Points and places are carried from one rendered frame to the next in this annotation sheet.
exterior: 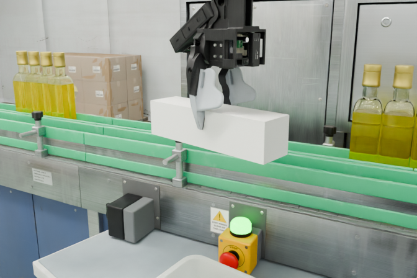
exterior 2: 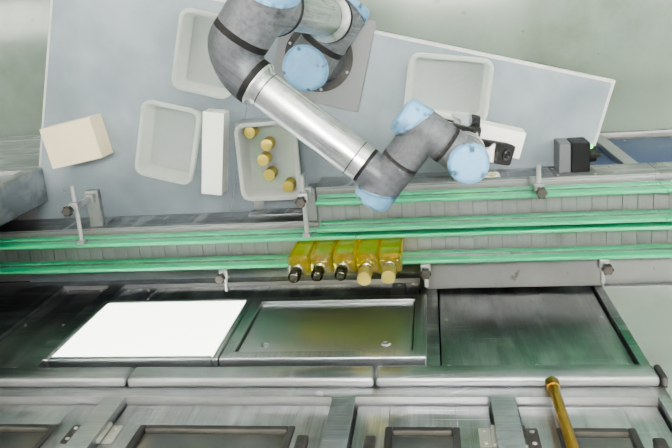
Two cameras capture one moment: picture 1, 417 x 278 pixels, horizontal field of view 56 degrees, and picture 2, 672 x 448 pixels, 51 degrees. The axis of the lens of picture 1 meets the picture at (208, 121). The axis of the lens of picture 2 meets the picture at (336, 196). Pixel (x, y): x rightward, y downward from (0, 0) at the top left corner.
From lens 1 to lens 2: 1.50 m
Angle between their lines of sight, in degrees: 68
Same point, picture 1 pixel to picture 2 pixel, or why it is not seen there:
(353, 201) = not seen: hidden behind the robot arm
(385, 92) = (384, 314)
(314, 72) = (455, 332)
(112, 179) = (612, 173)
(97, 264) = (564, 103)
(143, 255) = (539, 131)
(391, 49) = (380, 331)
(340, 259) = not seen: hidden behind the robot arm
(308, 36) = (466, 349)
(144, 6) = not seen: outside the picture
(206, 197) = (505, 178)
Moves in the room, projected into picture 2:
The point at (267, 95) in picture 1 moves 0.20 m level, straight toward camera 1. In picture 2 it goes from (505, 319) to (477, 248)
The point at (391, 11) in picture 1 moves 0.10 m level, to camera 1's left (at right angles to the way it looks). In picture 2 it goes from (381, 348) to (420, 329)
